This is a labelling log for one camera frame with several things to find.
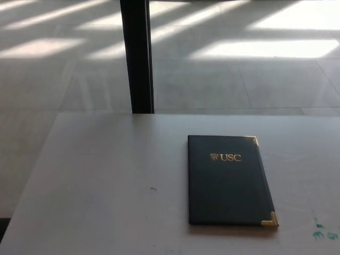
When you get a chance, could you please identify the dark blue gold-cornered diary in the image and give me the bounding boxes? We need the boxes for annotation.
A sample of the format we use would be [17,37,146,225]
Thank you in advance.
[187,134,280,227]

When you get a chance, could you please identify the black vertical window frame post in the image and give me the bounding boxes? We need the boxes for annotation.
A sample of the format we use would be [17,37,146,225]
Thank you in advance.
[120,0,155,114]

